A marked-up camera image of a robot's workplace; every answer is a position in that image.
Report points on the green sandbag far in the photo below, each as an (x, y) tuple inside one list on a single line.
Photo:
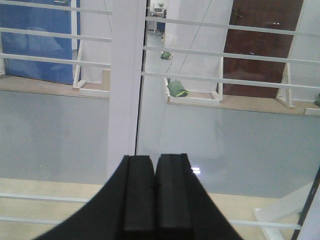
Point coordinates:
[(165, 55)]

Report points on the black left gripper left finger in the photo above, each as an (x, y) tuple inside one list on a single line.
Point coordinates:
[(123, 209)]

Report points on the white fixed door frame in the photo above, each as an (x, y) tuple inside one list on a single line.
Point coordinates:
[(59, 143)]

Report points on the green sandbag near stand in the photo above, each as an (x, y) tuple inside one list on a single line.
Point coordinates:
[(176, 89)]

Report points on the white framed transparent sliding door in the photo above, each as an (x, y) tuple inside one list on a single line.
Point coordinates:
[(249, 151)]

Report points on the brown wooden door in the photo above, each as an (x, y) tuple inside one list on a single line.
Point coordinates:
[(271, 14)]

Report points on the white diagonal brace stand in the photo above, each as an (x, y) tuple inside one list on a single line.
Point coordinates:
[(298, 201)]

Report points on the blue panel wall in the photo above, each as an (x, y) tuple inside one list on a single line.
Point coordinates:
[(37, 19)]

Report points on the white wooden support stand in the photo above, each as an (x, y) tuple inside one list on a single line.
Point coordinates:
[(201, 94)]

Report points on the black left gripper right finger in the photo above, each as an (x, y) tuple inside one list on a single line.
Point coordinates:
[(184, 209)]

